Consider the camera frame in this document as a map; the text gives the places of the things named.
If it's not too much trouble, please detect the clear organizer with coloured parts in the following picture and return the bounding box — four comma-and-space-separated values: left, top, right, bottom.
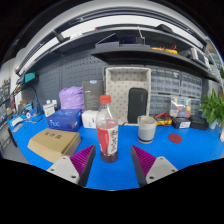
170, 96, 193, 118

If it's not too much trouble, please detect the purple plastic bag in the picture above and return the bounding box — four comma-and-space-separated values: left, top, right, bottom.
58, 86, 85, 113

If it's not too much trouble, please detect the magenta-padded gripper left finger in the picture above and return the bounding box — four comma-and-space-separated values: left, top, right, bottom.
46, 144, 97, 188

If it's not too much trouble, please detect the grey and white mug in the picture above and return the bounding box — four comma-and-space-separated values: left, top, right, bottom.
137, 115, 158, 145

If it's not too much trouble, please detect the white perforated tray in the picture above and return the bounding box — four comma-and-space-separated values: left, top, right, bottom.
104, 66, 152, 126

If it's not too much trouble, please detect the grey small-parts drawer cabinet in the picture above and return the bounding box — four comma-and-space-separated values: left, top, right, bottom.
148, 94, 173, 118
190, 98, 202, 116
150, 65, 182, 96
180, 71, 203, 99

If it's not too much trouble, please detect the dark grey upright box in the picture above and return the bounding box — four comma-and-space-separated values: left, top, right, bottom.
82, 79, 105, 112

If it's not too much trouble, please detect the dark grey pegboard panel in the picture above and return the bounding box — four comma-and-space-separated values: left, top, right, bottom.
33, 49, 108, 111

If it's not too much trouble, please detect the black wall shelf unit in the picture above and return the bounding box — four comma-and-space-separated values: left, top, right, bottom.
16, 6, 221, 84

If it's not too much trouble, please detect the black box with white label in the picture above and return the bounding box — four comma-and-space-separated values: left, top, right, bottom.
171, 116, 192, 130

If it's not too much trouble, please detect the green potted plant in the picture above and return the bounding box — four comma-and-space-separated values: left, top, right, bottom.
199, 89, 224, 130

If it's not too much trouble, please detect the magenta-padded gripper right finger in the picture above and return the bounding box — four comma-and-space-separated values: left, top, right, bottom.
130, 144, 179, 188

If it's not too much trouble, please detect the black rounded zip case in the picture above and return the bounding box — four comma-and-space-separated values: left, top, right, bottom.
127, 87, 149, 125

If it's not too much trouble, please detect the clear red-capped drink bottle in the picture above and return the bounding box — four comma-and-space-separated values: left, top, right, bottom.
95, 94, 120, 164

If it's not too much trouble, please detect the teal storage bin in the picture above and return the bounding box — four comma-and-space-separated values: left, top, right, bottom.
23, 72, 37, 83

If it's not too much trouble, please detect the yellow multimeter with red leads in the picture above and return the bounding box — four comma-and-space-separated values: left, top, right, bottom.
154, 111, 173, 127

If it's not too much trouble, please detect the small white labelled box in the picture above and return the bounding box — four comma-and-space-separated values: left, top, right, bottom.
42, 99, 58, 118

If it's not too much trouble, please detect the blue printed carton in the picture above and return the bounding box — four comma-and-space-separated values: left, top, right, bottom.
45, 108, 83, 132

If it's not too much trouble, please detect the flat black case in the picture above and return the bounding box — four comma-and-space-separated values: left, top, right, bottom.
189, 114, 210, 131

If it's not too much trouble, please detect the flat round red coaster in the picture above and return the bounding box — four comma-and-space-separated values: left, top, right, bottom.
168, 133, 183, 144

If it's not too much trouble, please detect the brown cardboard box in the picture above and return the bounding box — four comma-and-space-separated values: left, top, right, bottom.
27, 128, 82, 164

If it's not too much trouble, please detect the small white carton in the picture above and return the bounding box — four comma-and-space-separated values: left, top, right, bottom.
81, 110, 99, 130

